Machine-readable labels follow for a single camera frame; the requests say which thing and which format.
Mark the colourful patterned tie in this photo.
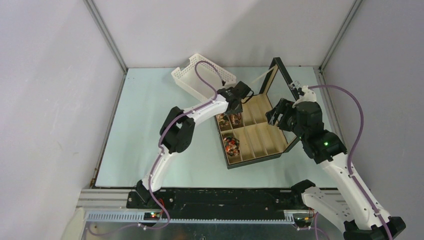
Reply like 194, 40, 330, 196
229, 113, 243, 128

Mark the black compartment tie box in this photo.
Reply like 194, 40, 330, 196
215, 57, 300, 169

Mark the white perforated plastic basket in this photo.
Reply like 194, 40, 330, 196
171, 53, 237, 102

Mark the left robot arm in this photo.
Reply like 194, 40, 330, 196
135, 81, 254, 208

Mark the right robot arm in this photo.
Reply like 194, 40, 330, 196
265, 98, 406, 240

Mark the rolled tie far compartment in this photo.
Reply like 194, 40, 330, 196
215, 113, 231, 131

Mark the rolled tie compartment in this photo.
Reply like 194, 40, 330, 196
215, 113, 231, 131
223, 136, 240, 157

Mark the rolled tie near compartment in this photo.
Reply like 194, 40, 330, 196
223, 136, 240, 157

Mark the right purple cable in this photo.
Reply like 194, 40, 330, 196
308, 84, 393, 240

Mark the purple cable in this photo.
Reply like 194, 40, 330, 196
308, 84, 393, 240
86, 60, 228, 237

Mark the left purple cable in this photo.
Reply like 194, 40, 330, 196
86, 60, 228, 237

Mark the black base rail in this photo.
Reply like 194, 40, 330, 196
126, 187, 311, 221

